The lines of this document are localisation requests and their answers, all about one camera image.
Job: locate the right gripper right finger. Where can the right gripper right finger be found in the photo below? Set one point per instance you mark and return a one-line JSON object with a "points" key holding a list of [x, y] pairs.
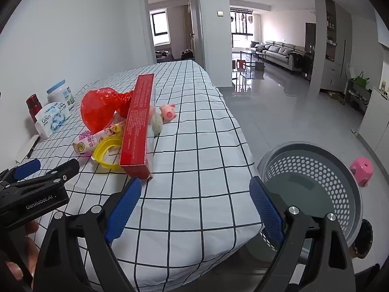
{"points": [[329, 266]]}

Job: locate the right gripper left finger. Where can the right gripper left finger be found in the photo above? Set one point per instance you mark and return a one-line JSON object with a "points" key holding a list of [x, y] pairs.
{"points": [[60, 265]]}

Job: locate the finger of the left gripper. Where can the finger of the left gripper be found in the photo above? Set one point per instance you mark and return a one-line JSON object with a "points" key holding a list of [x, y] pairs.
{"points": [[60, 174], [21, 171]]}

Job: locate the pink snack wrapper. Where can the pink snack wrapper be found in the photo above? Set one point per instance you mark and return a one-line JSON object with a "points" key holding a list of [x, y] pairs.
{"points": [[87, 144]]}

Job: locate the long red box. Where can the long red box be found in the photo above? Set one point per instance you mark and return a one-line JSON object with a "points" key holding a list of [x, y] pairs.
{"points": [[138, 126]]}

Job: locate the red plastic bag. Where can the red plastic bag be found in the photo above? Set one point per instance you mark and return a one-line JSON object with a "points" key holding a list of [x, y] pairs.
{"points": [[99, 107]]}

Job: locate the beige plush ball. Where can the beige plush ball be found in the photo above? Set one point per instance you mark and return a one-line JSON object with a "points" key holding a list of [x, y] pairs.
{"points": [[157, 124]]}

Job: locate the pink pig toy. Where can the pink pig toy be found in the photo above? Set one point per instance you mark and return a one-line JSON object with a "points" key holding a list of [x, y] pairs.
{"points": [[167, 112]]}

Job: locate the grey perforated trash basket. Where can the grey perforated trash basket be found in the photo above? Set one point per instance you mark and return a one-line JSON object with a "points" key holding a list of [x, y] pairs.
{"points": [[314, 180]]}

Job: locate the person left hand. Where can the person left hand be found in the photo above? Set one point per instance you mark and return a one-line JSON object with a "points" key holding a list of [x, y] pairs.
{"points": [[18, 257]]}

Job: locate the white blue tissue pack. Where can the white blue tissue pack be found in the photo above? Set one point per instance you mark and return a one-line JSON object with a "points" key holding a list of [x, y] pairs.
{"points": [[50, 118]]}

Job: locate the red thermos bottle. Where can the red thermos bottle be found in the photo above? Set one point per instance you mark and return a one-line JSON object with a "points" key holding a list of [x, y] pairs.
{"points": [[34, 106]]}

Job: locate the white jar blue lid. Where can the white jar blue lid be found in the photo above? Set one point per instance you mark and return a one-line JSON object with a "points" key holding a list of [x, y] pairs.
{"points": [[60, 92]]}

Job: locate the pink plastic stool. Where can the pink plastic stool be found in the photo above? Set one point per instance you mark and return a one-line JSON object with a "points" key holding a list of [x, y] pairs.
{"points": [[362, 170]]}

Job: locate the checked white tablecloth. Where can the checked white tablecloth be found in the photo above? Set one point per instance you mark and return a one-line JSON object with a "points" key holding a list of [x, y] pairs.
{"points": [[194, 210]]}

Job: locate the green bag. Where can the green bag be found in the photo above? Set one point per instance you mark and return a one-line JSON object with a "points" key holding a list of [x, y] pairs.
{"points": [[361, 80]]}

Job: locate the red small stool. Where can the red small stool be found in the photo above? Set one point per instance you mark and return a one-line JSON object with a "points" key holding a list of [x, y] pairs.
{"points": [[241, 65]]}

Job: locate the grey sofa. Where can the grey sofa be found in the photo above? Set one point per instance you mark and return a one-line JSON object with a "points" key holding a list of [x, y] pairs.
{"points": [[288, 56]]}

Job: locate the coffee table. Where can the coffee table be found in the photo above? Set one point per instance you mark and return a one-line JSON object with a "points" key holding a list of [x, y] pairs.
{"points": [[252, 54]]}

